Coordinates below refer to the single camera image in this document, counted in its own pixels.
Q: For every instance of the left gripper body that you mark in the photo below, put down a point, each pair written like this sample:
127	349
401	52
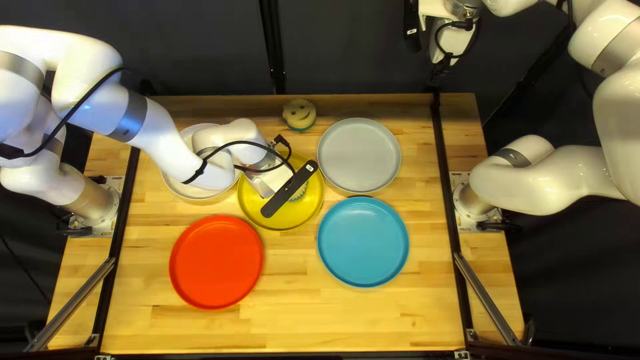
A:
267	181

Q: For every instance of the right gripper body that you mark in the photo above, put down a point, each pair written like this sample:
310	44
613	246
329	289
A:
450	40

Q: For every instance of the yellow smiling face sponge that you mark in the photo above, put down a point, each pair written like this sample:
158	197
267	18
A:
302	192
299	117

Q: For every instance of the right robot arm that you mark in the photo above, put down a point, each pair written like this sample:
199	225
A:
550	175

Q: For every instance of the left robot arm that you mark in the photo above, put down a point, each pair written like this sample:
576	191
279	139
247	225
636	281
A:
75	65

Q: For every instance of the yellow round plate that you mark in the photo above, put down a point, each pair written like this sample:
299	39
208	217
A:
300	217

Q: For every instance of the light grey round plate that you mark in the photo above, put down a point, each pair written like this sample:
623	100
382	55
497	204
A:
200	195

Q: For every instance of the orange round plate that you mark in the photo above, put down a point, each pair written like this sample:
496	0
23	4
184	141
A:
215	262

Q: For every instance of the teal round plate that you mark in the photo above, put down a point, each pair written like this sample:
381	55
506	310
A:
362	242

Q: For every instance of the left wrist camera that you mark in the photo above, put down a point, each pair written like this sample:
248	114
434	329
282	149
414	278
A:
290	189

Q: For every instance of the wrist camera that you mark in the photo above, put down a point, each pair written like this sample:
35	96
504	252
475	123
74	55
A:
290	189
412	30

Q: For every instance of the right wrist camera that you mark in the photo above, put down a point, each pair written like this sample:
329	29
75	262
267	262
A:
412	30

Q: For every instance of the black frame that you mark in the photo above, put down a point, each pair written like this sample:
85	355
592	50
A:
274	50

